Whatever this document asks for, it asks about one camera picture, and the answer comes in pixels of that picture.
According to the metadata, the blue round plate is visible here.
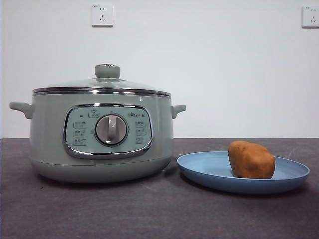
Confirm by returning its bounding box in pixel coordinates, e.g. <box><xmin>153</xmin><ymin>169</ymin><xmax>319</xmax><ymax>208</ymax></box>
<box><xmin>176</xmin><ymin>150</ymin><xmax>311</xmax><ymax>195</ymax></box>

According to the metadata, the white wall socket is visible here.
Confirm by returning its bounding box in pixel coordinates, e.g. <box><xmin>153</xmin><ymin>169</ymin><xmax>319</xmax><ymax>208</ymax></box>
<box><xmin>91</xmin><ymin>4</ymin><xmax>114</xmax><ymax>27</ymax></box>
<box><xmin>301</xmin><ymin>5</ymin><xmax>319</xmax><ymax>28</ymax></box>

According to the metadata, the pale green electric steamer pot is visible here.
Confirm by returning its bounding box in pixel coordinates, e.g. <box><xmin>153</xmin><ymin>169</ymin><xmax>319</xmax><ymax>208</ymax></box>
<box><xmin>9</xmin><ymin>87</ymin><xmax>187</xmax><ymax>184</ymax></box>

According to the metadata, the brown potato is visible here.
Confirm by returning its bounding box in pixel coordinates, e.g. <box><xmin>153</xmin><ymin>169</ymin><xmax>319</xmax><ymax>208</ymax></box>
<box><xmin>228</xmin><ymin>140</ymin><xmax>276</xmax><ymax>179</ymax></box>

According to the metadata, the glass lid with green knob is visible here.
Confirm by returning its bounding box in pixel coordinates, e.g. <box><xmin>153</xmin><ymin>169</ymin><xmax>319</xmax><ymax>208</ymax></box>
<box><xmin>32</xmin><ymin>64</ymin><xmax>172</xmax><ymax>97</ymax></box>

